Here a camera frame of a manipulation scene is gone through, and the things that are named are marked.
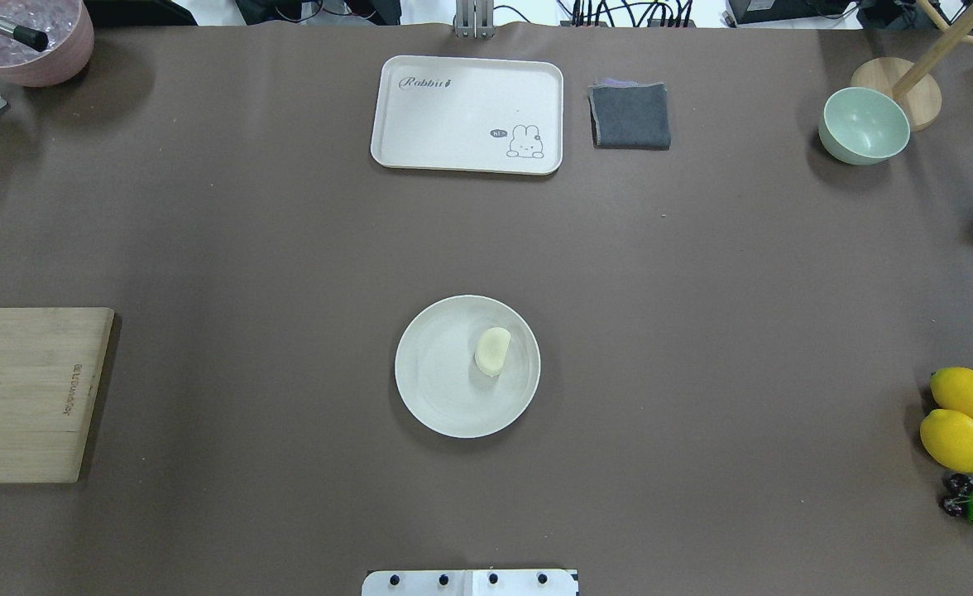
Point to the wooden mug tree stand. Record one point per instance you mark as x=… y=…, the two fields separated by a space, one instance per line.
x=910 y=85

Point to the white steamed bun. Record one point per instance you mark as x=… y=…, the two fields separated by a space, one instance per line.
x=491 y=351

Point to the dark cherries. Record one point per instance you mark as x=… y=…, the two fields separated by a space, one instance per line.
x=959 y=487

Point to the metal rod black tip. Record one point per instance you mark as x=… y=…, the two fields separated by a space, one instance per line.
x=35 y=39

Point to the grey folded cloth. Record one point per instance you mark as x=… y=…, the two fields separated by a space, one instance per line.
x=627 y=114

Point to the yellow lemon far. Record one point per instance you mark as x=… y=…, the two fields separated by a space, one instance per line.
x=952 y=389

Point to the aluminium frame post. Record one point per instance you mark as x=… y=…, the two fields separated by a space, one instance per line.
x=474 y=19

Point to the mint green bowl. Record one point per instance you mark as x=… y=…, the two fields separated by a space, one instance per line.
x=860 y=126

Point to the pink bowl of ice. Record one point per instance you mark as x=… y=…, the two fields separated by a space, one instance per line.
x=71 y=41

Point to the cream rabbit tray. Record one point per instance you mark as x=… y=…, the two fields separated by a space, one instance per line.
x=469 y=115

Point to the bamboo cutting board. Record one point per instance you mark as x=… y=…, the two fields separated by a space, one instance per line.
x=51 y=363

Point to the white camera pillar base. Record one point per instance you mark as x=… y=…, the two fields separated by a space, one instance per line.
x=472 y=582

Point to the yellow lemon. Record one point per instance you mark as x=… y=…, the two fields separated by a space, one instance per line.
x=952 y=389
x=947 y=436

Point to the yellow lemon near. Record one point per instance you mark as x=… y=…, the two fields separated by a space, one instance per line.
x=947 y=436

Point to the cream round plate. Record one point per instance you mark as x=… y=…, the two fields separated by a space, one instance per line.
x=438 y=378

